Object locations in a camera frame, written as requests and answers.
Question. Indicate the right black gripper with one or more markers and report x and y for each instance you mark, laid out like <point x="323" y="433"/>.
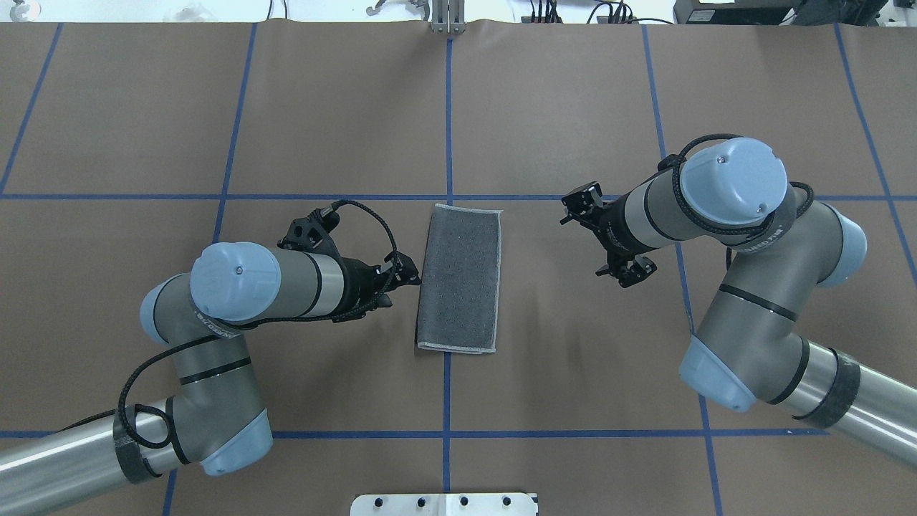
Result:
<point x="610" y="222"/>

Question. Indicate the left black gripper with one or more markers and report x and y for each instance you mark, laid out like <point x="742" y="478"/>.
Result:
<point x="356" y="284"/>

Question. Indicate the pink and grey towel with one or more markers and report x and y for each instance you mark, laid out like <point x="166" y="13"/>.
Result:
<point x="460" y="290"/>

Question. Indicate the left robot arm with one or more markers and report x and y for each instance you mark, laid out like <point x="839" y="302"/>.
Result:
<point x="218" y="419"/>

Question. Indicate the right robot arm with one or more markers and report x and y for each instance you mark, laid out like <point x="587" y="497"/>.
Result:
<point x="782" y="244"/>

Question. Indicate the black box on desk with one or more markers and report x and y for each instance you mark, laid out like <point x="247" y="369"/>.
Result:
<point x="763" y="13"/>

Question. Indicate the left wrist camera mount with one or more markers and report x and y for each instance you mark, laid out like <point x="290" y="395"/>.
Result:
<point x="311" y="233"/>

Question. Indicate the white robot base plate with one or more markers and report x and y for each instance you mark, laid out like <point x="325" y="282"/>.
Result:
<point x="464" y="503"/>

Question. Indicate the aluminium frame post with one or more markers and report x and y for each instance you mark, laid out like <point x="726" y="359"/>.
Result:
<point x="447" y="16"/>

